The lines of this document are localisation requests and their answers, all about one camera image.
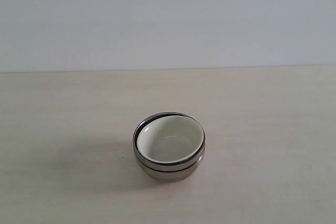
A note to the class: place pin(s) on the stainless steel bowl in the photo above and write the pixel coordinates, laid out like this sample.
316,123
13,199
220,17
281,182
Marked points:
170,177
164,167

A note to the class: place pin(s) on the cream ceramic bowl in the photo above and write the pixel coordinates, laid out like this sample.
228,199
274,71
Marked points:
170,139

